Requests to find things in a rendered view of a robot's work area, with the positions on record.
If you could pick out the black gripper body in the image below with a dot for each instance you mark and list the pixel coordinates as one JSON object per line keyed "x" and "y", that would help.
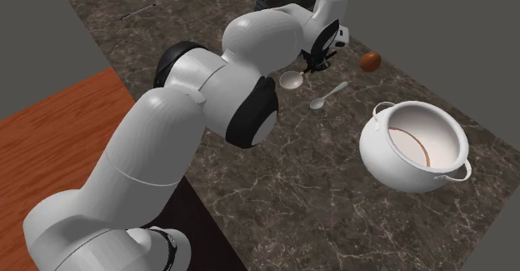
{"x": 318, "y": 63}

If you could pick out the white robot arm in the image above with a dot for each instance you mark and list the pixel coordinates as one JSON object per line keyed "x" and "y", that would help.
{"x": 154, "y": 140}

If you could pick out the white round-bowl spoon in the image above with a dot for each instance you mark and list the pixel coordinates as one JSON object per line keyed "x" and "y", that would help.
{"x": 291, "y": 80}

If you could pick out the small white spoon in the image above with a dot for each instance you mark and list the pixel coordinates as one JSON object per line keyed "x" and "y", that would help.
{"x": 317, "y": 103}

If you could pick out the brown egg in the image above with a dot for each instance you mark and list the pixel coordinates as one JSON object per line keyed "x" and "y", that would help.
{"x": 370, "y": 61}

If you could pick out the thin black pen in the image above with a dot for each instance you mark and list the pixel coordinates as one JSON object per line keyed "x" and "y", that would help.
{"x": 138, "y": 11}

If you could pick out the dark robot stand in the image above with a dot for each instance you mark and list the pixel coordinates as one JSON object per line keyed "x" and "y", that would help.
{"x": 203, "y": 237}

